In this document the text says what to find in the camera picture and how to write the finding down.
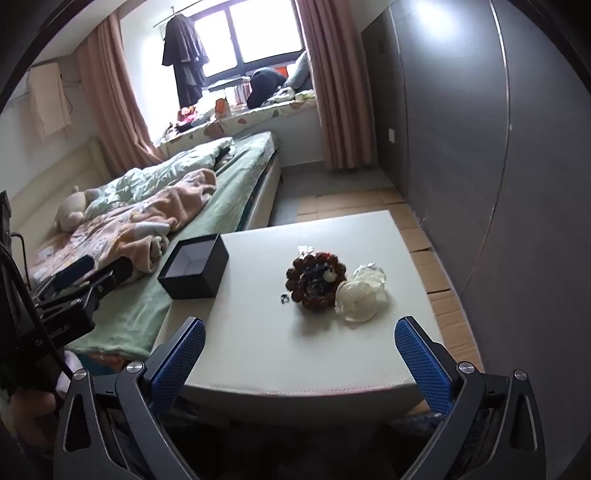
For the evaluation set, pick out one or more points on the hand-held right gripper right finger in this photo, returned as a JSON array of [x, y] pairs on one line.
[[422, 364]]

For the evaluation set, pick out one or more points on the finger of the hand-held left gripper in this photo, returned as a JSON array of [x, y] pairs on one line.
[[71, 273], [115, 273]]

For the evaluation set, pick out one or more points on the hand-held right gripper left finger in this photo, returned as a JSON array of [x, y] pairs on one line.
[[178, 364]]

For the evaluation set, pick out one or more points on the black box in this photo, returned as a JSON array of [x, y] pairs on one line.
[[194, 286]]

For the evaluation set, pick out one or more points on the person's left hand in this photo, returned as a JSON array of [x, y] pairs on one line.
[[30, 413]]

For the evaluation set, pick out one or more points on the beige plush toy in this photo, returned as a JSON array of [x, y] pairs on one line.
[[69, 207]]

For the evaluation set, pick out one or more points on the pink fleece blanket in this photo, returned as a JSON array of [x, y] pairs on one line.
[[175, 203]]

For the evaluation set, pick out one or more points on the pale green quilt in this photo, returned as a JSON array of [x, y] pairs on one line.
[[152, 180]]

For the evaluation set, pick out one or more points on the white low table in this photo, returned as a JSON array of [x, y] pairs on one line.
[[415, 240]]

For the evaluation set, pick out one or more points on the green bed sheet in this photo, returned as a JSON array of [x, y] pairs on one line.
[[240, 184]]

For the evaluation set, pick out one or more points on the pink toys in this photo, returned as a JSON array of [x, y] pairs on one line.
[[187, 117]]

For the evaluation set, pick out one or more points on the beige hanging towel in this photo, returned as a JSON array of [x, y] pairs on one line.
[[48, 101]]

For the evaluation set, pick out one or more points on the white bed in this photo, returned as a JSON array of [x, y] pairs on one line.
[[268, 184]]

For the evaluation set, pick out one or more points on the pink curtain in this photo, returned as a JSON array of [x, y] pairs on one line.
[[111, 92], [337, 92]]

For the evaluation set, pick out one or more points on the orange box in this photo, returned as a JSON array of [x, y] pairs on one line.
[[223, 106]]

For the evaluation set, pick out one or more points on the patterned window seat cushion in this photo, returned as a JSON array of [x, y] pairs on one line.
[[258, 117]]

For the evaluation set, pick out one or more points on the dark hanging clothes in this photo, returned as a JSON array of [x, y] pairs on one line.
[[184, 55]]

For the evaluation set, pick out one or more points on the dark bag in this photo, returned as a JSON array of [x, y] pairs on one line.
[[265, 85]]

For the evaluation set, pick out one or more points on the grey pillow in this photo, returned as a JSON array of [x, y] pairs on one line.
[[299, 69]]

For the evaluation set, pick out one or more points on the window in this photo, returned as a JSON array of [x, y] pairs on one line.
[[258, 32]]

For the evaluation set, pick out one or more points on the white wall switch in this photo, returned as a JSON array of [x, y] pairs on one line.
[[391, 136]]

